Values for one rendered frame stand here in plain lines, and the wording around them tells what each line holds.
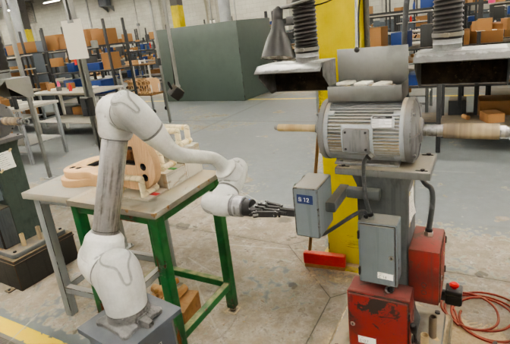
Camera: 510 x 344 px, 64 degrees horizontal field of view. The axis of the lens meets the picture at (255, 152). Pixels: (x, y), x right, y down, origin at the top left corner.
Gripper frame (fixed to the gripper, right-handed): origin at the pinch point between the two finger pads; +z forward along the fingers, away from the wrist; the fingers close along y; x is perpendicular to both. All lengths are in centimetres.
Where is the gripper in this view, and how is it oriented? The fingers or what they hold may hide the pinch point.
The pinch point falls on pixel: (288, 212)
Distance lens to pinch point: 166.8
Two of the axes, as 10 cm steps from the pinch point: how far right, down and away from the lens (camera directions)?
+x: -1.1, -9.5, -2.8
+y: -4.6, 3.0, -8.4
